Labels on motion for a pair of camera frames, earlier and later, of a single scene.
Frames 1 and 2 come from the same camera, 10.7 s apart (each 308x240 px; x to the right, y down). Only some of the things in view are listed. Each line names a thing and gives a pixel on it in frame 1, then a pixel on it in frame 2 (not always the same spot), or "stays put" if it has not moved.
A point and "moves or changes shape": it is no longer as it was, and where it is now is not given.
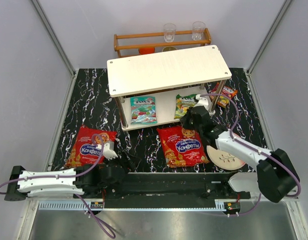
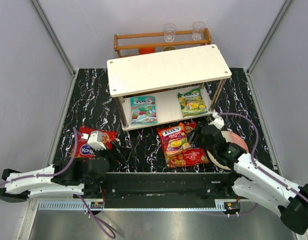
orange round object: x=146 y=50 stays put
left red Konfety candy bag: x=84 y=151 stays put
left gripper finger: x=134 y=161 to x=123 y=158
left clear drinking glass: x=169 y=29 stays put
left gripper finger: x=125 y=154 to x=118 y=147
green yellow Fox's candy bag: x=183 y=103 moves or changes shape
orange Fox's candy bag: x=227 y=93 to x=174 y=140
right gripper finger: x=188 y=121 to x=192 y=139
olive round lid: x=169 y=48 stays put
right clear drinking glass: x=198 y=30 stays put
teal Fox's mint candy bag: x=143 y=110 stays put
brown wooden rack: x=139 y=41 stays put
